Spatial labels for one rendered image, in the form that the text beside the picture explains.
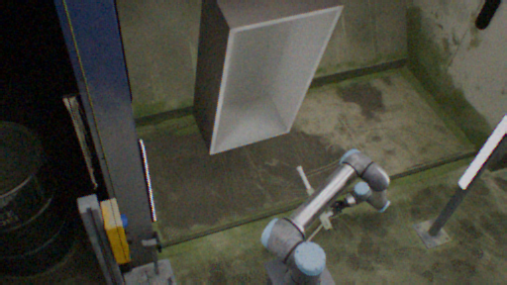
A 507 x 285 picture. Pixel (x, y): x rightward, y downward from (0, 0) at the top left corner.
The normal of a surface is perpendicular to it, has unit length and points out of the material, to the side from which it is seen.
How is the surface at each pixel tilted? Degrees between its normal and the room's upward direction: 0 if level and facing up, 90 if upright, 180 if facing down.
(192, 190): 0
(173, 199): 0
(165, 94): 57
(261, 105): 12
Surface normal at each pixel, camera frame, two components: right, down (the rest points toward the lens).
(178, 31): 0.32, 0.27
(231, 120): 0.13, -0.47
